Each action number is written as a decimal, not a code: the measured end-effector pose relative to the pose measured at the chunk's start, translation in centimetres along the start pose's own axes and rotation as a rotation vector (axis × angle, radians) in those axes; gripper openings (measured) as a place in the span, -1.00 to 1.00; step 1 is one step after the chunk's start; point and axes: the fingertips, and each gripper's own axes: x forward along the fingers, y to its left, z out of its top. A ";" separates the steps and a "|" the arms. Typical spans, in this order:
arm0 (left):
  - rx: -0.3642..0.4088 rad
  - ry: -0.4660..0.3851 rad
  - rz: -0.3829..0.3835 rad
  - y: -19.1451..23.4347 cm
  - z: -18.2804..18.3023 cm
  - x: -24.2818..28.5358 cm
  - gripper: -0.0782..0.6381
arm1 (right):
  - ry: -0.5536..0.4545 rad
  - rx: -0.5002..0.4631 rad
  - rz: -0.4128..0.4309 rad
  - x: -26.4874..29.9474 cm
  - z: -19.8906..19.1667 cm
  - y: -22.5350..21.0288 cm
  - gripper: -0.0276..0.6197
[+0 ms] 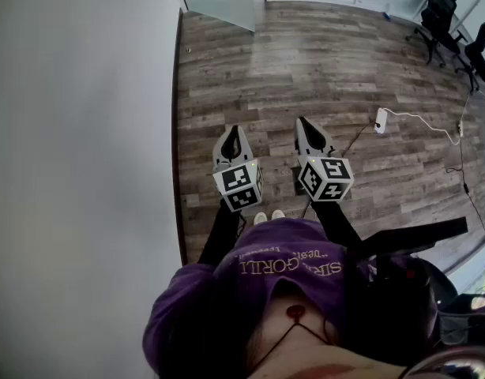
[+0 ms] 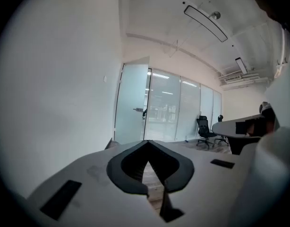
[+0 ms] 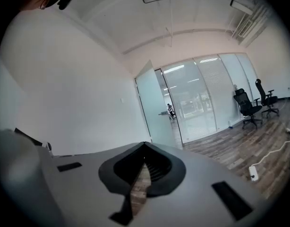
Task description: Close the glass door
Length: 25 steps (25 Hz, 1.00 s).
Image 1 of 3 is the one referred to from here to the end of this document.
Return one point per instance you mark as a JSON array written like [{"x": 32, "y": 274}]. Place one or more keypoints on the person's white shoe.
[
  {"x": 260, "y": 218},
  {"x": 278, "y": 214}
]

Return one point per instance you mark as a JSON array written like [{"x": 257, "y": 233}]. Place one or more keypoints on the person's left white shoe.
[{"x": 260, "y": 218}]

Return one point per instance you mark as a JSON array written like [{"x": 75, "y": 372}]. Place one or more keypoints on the person's right forearm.
[{"x": 335, "y": 223}]

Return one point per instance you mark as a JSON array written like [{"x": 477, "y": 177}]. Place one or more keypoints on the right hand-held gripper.
[{"x": 325, "y": 176}]

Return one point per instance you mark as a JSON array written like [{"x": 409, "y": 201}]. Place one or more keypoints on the white power strip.
[{"x": 381, "y": 118}]

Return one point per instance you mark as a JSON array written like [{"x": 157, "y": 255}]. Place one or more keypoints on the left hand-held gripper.
[{"x": 236, "y": 180}]

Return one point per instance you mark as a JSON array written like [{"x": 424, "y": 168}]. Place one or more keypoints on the person's left forearm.
[{"x": 219, "y": 235}]

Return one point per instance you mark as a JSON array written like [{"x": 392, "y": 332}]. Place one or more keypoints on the black office chair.
[
  {"x": 438, "y": 18},
  {"x": 481, "y": 53}
]

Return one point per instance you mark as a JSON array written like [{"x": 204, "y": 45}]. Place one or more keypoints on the person's right white shoe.
[{"x": 278, "y": 214}]

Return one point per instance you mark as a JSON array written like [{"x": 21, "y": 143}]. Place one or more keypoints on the purple printed shirt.
[{"x": 274, "y": 243}]

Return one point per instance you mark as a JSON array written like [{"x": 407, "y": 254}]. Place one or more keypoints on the white plug adapter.
[{"x": 460, "y": 128}]

